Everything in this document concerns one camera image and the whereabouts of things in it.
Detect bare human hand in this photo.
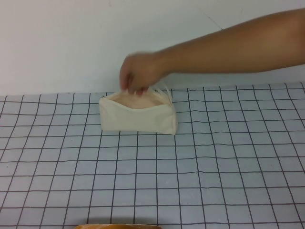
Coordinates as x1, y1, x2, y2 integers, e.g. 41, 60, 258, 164
119, 51, 168, 96

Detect cream fabric pencil case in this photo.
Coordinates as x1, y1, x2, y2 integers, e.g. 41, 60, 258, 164
99, 85, 178, 135

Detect bare human forearm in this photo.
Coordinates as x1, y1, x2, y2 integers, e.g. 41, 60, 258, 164
162, 8, 305, 79

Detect grey checked tablecloth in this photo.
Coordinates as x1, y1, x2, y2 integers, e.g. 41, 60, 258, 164
0, 82, 305, 229

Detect orange wooden curved object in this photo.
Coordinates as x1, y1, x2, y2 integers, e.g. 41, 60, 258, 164
75, 224, 163, 229

